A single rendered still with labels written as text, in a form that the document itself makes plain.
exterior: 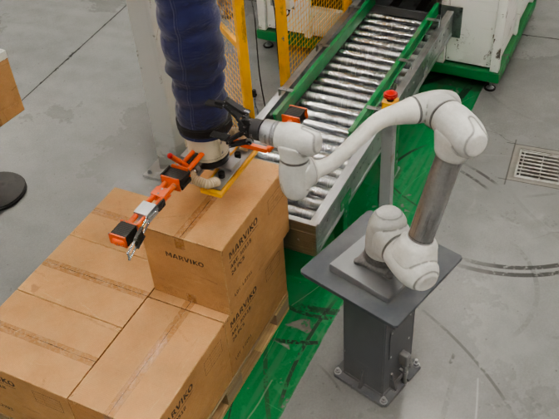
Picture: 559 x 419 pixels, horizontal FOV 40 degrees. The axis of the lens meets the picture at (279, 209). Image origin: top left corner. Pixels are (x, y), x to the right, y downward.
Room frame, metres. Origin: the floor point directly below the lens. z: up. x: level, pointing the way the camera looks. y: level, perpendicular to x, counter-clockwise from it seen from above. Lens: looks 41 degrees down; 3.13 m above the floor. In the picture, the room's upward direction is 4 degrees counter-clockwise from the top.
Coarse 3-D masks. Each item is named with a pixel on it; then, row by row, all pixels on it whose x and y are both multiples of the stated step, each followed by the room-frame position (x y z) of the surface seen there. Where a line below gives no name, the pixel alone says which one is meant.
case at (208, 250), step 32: (256, 160) 2.82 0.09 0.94; (192, 192) 2.63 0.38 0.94; (256, 192) 2.60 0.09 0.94; (160, 224) 2.43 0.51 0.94; (192, 224) 2.42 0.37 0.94; (224, 224) 2.40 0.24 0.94; (256, 224) 2.50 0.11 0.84; (288, 224) 2.76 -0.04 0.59; (160, 256) 2.40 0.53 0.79; (192, 256) 2.32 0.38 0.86; (224, 256) 2.26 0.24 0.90; (256, 256) 2.48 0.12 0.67; (160, 288) 2.42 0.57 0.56; (192, 288) 2.33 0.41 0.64; (224, 288) 2.25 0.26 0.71
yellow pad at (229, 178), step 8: (232, 152) 2.67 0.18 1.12; (240, 152) 2.66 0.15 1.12; (248, 152) 2.65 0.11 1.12; (256, 152) 2.66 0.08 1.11; (240, 160) 2.60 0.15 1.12; (248, 160) 2.60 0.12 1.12; (240, 168) 2.55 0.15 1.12; (216, 176) 2.50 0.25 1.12; (224, 176) 2.49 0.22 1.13; (232, 176) 2.50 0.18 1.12; (224, 184) 2.45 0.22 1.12; (232, 184) 2.47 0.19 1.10; (200, 192) 2.44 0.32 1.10; (208, 192) 2.42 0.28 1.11; (216, 192) 2.41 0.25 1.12; (224, 192) 2.41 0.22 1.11
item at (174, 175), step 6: (168, 168) 2.42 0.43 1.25; (174, 168) 2.43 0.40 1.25; (180, 168) 2.42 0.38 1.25; (186, 168) 2.40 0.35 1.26; (162, 174) 2.39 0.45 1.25; (168, 174) 2.39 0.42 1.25; (174, 174) 2.39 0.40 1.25; (180, 174) 2.39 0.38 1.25; (186, 174) 2.37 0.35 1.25; (162, 180) 2.37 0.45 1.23; (168, 180) 2.36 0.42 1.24; (174, 180) 2.34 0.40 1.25; (180, 180) 2.34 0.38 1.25; (186, 180) 2.37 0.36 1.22; (168, 186) 2.36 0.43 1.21; (180, 186) 2.34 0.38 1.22
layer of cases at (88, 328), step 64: (128, 192) 3.15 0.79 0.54; (64, 256) 2.71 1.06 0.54; (0, 320) 2.32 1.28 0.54; (64, 320) 2.29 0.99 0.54; (128, 320) 2.27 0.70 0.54; (192, 320) 2.24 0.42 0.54; (256, 320) 2.44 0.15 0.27; (0, 384) 2.06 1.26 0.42; (64, 384) 1.95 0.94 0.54; (128, 384) 1.92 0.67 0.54; (192, 384) 1.95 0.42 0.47
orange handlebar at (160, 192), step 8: (288, 120) 2.70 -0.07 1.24; (256, 144) 2.55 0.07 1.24; (192, 152) 2.53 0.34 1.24; (200, 152) 2.52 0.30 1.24; (264, 152) 2.52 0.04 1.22; (184, 160) 2.48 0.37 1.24; (192, 160) 2.48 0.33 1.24; (192, 168) 2.44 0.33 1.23; (152, 192) 2.29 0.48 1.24; (160, 192) 2.29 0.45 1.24; (168, 192) 2.29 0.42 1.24; (152, 200) 2.26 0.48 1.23; (160, 200) 2.24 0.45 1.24; (136, 216) 2.17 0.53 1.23; (144, 216) 2.16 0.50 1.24; (112, 240) 2.05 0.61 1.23; (120, 240) 2.04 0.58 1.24
